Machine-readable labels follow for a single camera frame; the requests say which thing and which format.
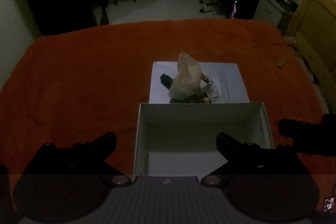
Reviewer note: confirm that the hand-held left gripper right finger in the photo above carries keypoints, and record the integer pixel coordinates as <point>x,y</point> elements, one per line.
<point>223,141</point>

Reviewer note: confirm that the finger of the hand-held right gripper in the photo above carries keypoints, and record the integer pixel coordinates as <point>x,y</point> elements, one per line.
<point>291,128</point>

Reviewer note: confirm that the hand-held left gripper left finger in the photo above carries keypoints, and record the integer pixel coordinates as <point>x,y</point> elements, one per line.
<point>109,141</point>

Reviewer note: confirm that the white cardboard box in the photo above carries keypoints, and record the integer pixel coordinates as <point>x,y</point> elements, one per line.
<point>202,129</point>

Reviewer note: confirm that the white tissue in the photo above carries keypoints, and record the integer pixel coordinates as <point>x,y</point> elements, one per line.
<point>185,79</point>

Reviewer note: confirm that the white box lid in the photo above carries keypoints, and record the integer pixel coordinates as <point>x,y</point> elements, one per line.
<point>160,82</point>

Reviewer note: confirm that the black rectangular case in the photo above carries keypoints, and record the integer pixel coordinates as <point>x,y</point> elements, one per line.
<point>166,81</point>

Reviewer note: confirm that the small printed packet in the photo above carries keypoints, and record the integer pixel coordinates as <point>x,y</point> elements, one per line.
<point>219,90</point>

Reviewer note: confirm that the small brown scrap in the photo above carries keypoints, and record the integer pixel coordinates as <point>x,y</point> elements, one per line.
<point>279,63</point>

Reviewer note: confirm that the orange blanket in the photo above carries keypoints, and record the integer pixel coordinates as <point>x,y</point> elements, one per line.
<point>78,82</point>

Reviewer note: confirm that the yellow wooden board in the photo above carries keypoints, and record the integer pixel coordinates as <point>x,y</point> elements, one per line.
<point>315,19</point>

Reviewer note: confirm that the white low cabinet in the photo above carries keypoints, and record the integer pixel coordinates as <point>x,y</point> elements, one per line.
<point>267,10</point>

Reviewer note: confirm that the computer case with coloured lights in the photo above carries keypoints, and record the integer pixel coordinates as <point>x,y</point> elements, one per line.
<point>244,6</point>

